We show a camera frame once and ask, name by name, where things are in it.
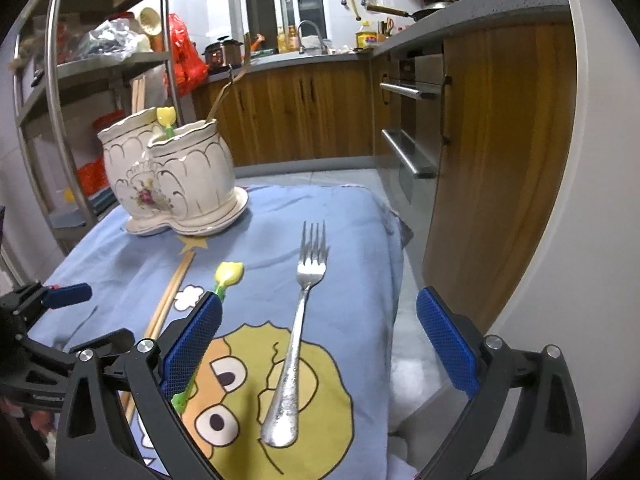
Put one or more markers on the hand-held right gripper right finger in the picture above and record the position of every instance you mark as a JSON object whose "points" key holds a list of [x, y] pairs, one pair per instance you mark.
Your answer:
{"points": [[447, 342]]}

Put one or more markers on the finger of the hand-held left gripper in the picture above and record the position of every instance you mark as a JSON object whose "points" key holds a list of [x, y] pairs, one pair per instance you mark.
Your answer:
{"points": [[117, 337], [67, 294]]}

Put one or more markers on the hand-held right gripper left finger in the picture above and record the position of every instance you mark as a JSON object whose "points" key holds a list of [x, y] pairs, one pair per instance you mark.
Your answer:
{"points": [[192, 342]]}

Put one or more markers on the cream floral ceramic utensil holder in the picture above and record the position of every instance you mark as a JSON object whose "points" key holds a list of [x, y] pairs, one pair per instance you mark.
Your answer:
{"points": [[195, 170]]}

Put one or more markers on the person's left hand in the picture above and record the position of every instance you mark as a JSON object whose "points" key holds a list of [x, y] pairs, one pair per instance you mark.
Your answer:
{"points": [[42, 420]]}

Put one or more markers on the plastic container yellow cap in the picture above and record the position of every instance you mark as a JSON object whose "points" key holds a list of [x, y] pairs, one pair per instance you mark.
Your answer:
{"points": [[72, 197]]}

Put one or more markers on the crumpled red plastic bag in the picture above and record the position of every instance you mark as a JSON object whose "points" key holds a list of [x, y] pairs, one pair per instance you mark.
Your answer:
{"points": [[92, 177]]}

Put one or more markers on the blue cartoon printed cloth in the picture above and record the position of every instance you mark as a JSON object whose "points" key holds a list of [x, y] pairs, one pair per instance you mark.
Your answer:
{"points": [[350, 260]]}

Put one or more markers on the cream ceramic holder tray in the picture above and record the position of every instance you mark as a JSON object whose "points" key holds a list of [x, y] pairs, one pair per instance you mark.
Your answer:
{"points": [[235, 207]]}

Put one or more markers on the red-lidded plastic box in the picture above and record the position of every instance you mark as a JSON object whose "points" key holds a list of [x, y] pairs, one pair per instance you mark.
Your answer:
{"points": [[107, 121]]}

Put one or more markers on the wooden base cabinets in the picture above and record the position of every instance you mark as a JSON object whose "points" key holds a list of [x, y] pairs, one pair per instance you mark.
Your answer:
{"points": [[500, 160]]}

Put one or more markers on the stainless built-in drawer unit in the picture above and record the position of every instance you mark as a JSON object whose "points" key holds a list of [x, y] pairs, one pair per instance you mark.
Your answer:
{"points": [[410, 125]]}

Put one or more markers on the metal shelf rack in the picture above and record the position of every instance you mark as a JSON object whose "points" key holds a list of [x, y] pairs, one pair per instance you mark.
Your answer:
{"points": [[50, 70]]}

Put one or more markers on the clear crumpled plastic bag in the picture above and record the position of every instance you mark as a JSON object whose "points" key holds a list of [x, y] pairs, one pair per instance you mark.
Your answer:
{"points": [[110, 40]]}

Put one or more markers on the hanging red plastic bag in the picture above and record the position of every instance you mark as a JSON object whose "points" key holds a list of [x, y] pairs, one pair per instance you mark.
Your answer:
{"points": [[182, 55]]}

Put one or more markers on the dark pressure cooker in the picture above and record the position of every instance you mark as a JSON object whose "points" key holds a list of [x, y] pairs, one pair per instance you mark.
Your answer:
{"points": [[222, 55]]}

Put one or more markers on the cream plastic colander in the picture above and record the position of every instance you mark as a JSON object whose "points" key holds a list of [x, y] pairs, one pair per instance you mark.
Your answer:
{"points": [[150, 20]]}

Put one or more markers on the yellow oil bottle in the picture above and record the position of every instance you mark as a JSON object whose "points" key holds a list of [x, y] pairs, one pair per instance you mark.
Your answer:
{"points": [[366, 39]]}

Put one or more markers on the amber bottles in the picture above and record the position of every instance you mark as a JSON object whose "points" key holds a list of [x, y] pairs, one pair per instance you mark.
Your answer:
{"points": [[287, 39]]}

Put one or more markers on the chrome sink faucet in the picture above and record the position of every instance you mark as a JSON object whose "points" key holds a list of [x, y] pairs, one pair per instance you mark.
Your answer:
{"points": [[302, 35]]}

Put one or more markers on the grey kitchen countertop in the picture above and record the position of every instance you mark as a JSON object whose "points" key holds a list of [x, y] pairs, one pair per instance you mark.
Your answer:
{"points": [[490, 10]]}

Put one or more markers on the kitchen window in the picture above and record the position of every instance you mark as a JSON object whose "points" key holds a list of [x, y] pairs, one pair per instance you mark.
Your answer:
{"points": [[305, 5]]}

